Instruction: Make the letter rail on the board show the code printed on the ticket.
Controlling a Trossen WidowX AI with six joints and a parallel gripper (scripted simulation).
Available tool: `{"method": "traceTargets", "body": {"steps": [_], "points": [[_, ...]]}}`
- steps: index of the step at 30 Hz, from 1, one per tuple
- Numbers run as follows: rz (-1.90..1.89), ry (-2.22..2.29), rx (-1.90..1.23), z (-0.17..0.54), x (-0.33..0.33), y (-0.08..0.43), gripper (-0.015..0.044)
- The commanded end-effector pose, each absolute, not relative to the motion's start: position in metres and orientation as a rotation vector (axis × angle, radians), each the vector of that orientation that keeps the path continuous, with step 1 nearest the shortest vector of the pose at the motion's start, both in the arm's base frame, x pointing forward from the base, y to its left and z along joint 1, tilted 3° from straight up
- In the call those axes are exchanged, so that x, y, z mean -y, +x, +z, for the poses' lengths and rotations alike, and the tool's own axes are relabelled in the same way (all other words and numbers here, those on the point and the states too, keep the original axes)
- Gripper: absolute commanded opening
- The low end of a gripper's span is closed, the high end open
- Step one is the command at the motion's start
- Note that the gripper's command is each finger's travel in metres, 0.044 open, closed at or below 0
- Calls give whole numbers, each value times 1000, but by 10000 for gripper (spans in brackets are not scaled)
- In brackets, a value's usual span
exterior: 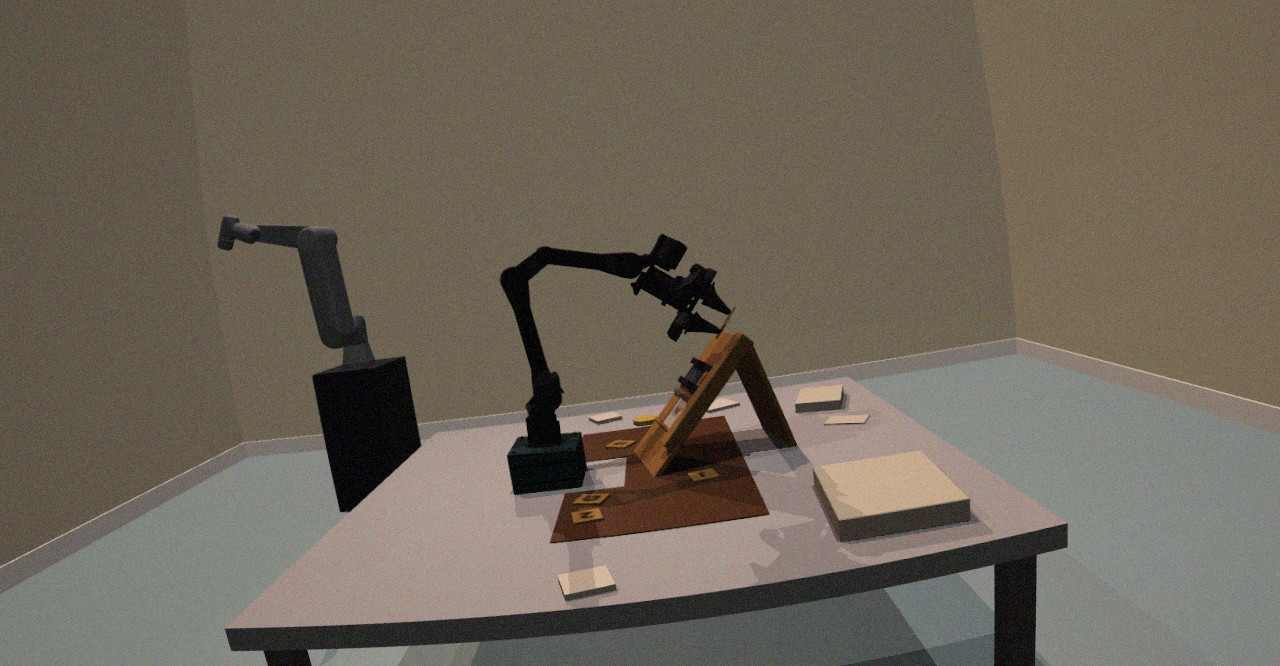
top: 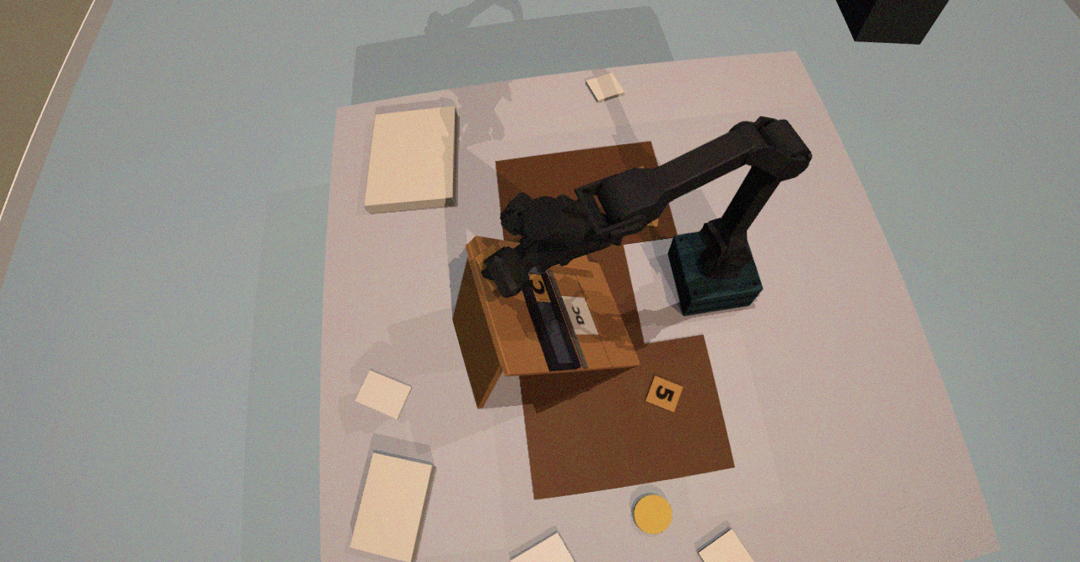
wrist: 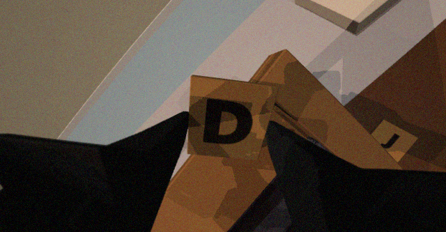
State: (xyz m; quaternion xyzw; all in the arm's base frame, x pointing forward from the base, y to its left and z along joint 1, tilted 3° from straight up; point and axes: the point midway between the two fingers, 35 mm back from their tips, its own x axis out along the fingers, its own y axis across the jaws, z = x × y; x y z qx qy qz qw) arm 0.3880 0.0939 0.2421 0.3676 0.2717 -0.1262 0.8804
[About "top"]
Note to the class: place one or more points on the white paper ticket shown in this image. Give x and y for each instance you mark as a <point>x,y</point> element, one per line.
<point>580,315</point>

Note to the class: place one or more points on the orange square tile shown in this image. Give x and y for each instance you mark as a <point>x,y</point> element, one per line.
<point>664,394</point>

